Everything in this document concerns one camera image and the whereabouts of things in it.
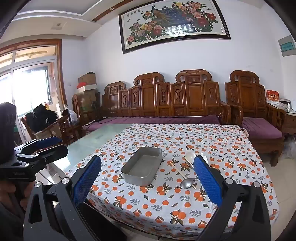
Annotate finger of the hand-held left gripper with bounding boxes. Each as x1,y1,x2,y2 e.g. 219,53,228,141
0,145,69,182
14,136,63,155

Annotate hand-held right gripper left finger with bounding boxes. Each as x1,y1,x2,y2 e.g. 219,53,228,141
23,155,102,241

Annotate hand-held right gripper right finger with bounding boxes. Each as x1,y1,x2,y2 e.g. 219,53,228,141
193,155,271,241

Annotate rectangular metal tray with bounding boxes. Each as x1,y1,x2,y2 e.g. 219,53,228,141
121,146,163,187

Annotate person's left hand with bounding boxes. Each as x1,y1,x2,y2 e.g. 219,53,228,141
0,181,30,212

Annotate metal spoon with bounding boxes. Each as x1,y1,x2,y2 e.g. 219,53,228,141
180,176,201,189

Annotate pile of black clothes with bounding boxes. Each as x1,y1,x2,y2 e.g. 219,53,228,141
25,104,59,133

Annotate white plastic bag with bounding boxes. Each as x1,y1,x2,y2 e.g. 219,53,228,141
63,104,79,126

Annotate small carved wooden chair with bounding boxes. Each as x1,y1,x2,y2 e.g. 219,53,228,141
72,93,102,137

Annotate wood framed glass door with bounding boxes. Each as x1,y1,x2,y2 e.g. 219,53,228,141
0,39,68,144

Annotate orange fruit print tablecloth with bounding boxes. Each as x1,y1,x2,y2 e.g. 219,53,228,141
65,123,281,240

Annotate large printed cardboard box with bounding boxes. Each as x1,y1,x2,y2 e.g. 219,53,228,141
74,89,99,112

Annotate white and red box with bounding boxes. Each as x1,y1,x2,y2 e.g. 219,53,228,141
76,84,98,94

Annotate brown cardboard box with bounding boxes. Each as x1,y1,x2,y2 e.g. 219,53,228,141
78,72,97,86

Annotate square purple seat cushion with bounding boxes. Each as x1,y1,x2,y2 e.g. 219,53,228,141
241,117,283,139

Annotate long purple seat cushion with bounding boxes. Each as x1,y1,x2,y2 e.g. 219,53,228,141
85,115,221,133

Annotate clear plastic bag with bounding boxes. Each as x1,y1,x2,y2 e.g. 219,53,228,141
283,135,296,160

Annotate carved wooden armchair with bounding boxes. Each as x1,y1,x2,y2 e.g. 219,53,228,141
225,70,287,167

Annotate carved wooden sofa bench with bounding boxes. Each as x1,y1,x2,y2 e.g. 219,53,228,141
101,69,232,127

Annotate wooden side table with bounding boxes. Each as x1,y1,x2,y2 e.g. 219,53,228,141
266,102,296,135

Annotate red desk calendar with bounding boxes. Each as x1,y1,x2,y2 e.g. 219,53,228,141
266,90,281,104

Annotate framed peacock flower painting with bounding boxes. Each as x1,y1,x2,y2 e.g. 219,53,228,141
119,0,232,54

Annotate grey wall panel box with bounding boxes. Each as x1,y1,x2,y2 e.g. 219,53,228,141
278,35,296,57

